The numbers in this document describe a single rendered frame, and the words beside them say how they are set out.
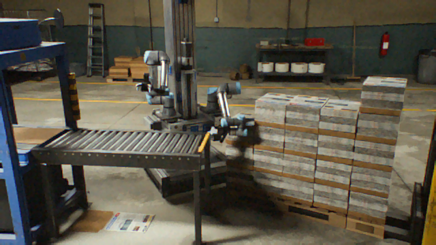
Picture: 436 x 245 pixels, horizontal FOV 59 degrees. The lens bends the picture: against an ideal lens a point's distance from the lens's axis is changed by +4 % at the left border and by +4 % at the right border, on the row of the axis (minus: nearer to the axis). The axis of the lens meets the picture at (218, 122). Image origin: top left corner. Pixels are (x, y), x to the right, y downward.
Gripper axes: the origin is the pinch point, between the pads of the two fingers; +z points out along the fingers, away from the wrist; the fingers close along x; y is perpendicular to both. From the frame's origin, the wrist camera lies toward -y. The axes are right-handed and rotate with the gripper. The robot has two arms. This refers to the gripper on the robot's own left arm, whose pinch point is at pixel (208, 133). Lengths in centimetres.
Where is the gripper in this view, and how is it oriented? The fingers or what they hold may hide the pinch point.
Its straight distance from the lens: 340.3
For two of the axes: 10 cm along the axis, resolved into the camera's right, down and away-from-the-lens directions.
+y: -0.1, -9.5, -3.1
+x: -1.3, 3.0, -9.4
